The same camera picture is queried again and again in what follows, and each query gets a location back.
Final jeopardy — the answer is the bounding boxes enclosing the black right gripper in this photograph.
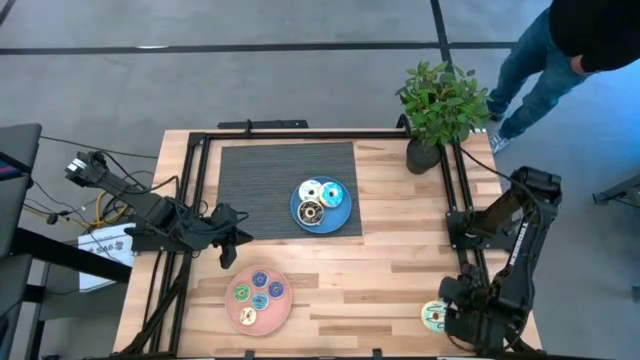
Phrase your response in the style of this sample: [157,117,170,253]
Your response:
[438,276,494,346]

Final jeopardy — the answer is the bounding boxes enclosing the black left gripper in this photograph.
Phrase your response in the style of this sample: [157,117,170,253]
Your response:
[207,202,255,270]

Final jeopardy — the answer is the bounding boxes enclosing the large mint donut dark squiggle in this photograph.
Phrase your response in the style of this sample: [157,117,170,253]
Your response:
[420,298,449,335]

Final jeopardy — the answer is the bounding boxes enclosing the large chocolate-iced donut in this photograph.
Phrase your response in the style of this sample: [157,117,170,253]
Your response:
[296,198,326,227]

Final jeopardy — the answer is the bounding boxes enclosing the large white teal-striped donut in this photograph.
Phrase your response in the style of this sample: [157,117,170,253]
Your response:
[298,179,323,203]

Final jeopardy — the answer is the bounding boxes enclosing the large blue-iced yellow donut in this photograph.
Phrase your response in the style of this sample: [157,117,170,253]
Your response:
[318,181,346,209]

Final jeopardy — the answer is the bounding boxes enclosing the pink plate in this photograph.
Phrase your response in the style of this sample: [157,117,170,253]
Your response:
[224,265,294,337]

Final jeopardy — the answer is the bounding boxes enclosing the grey woven placemat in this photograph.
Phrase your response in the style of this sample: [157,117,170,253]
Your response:
[213,141,363,242]

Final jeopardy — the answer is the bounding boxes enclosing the blue plate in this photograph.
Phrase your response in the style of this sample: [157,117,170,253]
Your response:
[290,175,353,235]

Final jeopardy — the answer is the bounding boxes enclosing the black bar device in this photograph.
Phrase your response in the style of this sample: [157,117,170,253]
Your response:
[217,118,309,132]

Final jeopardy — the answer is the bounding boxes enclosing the white printed paper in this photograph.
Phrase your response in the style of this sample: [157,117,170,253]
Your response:
[77,222,137,294]

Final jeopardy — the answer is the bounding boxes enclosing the black beam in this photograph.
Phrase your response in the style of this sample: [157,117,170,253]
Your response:
[9,227,132,284]

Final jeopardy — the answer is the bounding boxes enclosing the green plant in black pot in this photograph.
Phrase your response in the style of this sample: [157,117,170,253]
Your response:
[395,60,494,175]

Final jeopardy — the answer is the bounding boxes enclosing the black stand leg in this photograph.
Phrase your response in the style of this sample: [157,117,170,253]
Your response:
[592,174,640,206]

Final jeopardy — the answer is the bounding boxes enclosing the grey desk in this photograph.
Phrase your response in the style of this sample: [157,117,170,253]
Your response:
[0,122,44,261]

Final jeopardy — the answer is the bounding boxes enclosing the person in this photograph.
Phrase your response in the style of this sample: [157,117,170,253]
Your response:
[487,0,640,155]

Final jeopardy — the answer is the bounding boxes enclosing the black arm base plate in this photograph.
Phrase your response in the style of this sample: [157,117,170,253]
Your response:
[446,209,520,253]
[123,212,204,254]

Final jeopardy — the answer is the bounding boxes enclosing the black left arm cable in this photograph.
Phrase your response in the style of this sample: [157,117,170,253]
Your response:
[97,152,251,236]

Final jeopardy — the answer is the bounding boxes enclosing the yellow cable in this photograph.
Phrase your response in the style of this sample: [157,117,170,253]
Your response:
[94,187,132,229]

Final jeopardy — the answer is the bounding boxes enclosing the black aluminium table frame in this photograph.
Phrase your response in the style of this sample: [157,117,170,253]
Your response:
[117,127,544,360]

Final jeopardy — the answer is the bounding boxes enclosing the black floor cables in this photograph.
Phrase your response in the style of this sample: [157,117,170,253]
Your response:
[22,134,166,236]

